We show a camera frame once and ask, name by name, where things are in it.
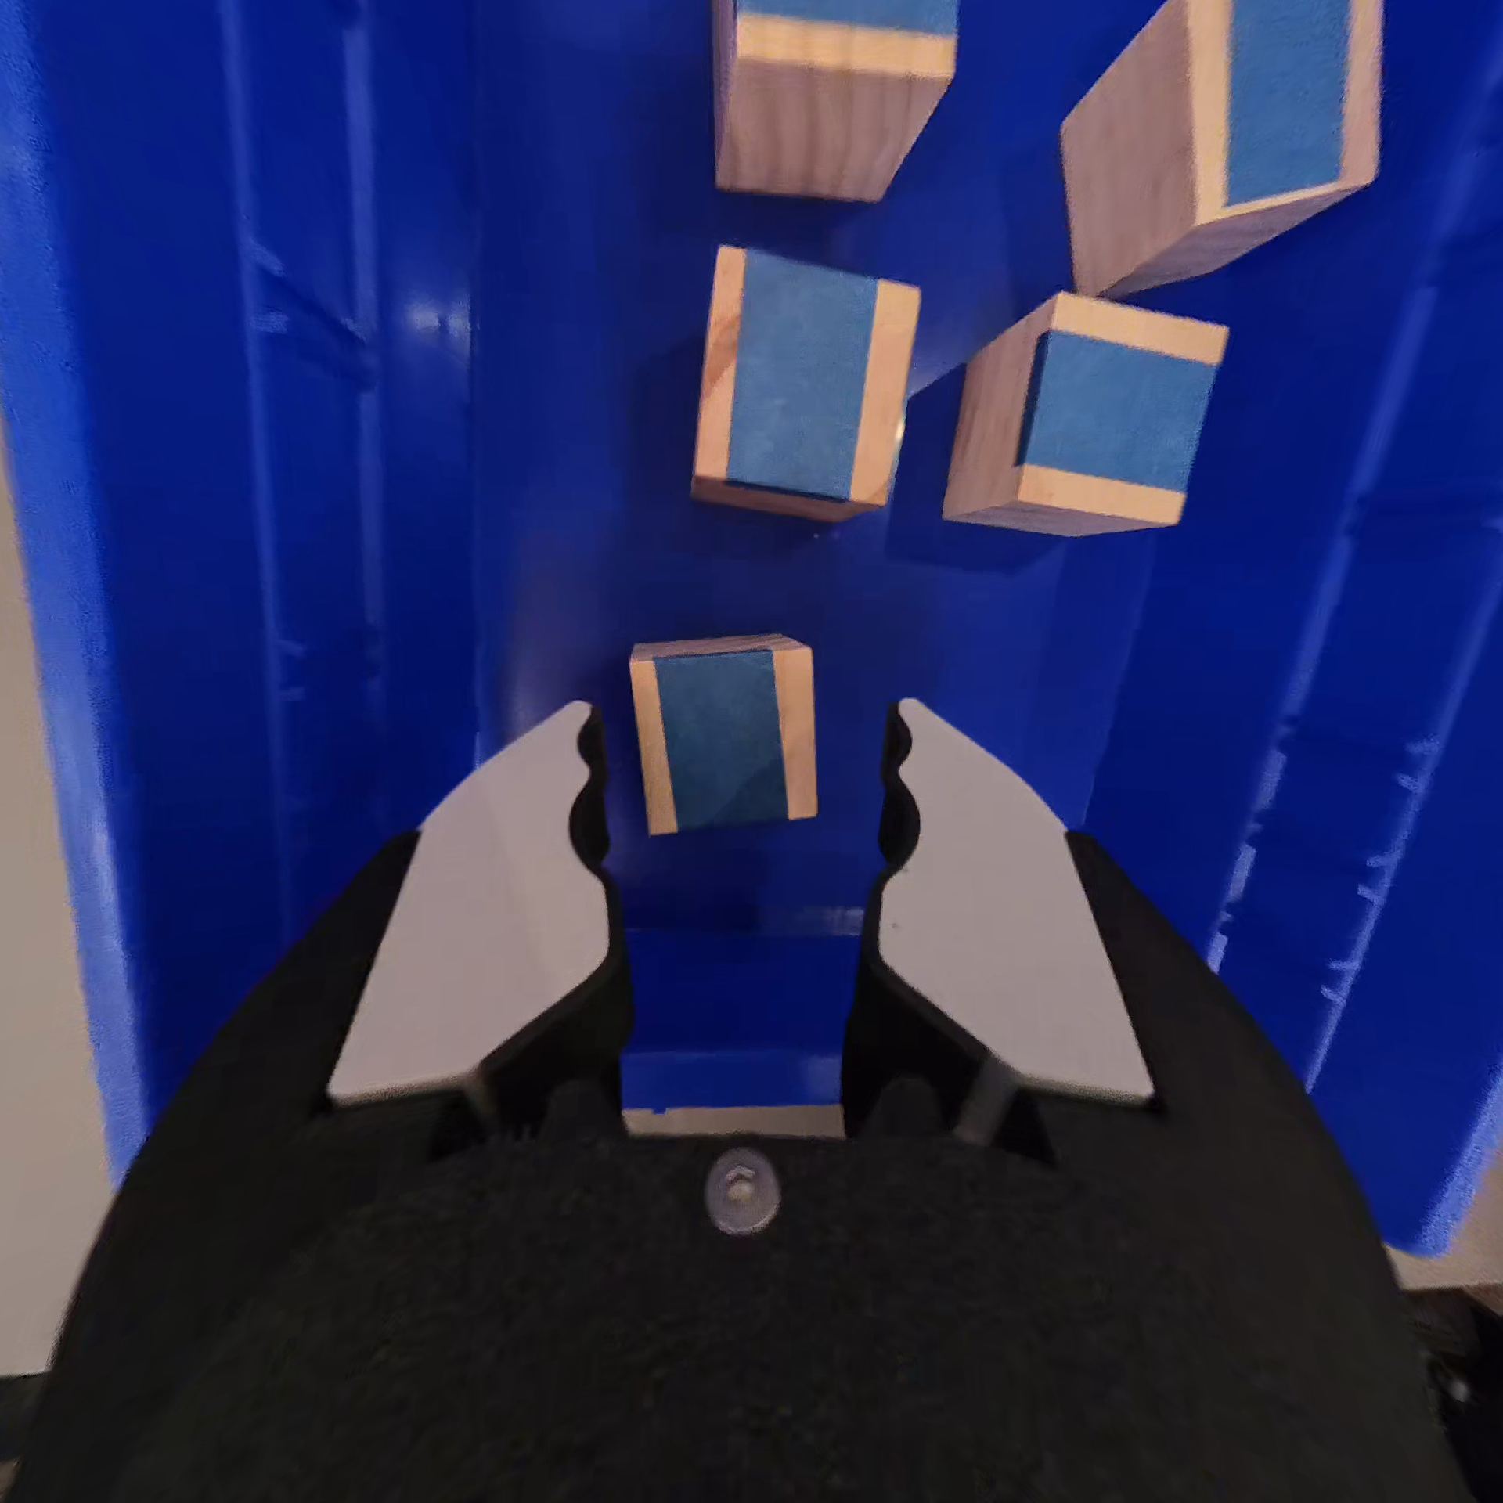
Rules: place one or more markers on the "blue plastic bin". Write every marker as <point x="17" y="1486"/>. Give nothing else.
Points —
<point x="295" y="528"/>

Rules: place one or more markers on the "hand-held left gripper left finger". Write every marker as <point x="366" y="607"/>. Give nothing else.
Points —
<point x="488" y="927"/>

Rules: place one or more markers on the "wooden cube with blue stripe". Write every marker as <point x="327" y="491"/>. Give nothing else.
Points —
<point x="722" y="739"/>

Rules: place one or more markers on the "person's body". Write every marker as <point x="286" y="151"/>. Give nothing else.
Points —
<point x="1458" y="1398"/>

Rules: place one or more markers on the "group of wooden cubes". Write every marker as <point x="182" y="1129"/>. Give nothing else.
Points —
<point x="823" y="129"/>

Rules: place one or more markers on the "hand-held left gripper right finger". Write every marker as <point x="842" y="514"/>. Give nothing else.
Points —
<point x="1005" y="927"/>

